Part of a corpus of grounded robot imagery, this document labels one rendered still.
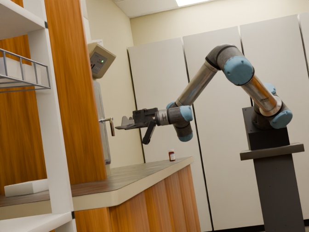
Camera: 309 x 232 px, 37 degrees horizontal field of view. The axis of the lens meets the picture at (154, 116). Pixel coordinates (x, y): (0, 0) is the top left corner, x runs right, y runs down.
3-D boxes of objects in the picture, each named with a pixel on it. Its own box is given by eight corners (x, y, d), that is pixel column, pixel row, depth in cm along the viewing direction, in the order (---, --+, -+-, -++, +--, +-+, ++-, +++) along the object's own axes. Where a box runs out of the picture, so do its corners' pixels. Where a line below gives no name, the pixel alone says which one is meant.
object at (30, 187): (5, 197, 164) (3, 186, 165) (30, 191, 179) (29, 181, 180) (33, 193, 161) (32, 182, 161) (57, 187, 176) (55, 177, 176)
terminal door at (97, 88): (89, 168, 192) (76, 74, 195) (110, 164, 222) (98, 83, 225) (91, 168, 192) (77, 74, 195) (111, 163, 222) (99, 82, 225)
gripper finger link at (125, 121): (113, 117, 211) (131, 115, 215) (115, 130, 210) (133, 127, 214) (115, 116, 208) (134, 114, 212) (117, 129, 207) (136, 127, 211)
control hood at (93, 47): (73, 70, 195) (70, 46, 195) (97, 79, 226) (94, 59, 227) (100, 65, 193) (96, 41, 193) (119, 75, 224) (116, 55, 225)
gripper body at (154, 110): (134, 112, 220) (158, 107, 218) (137, 130, 220) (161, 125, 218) (130, 111, 213) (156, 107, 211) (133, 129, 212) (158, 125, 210)
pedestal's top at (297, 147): (300, 149, 261) (298, 142, 262) (304, 151, 230) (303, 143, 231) (243, 157, 269) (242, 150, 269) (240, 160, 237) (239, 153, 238)
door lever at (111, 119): (105, 137, 220) (104, 137, 217) (102, 118, 221) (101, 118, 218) (116, 136, 219) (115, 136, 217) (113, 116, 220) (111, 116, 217)
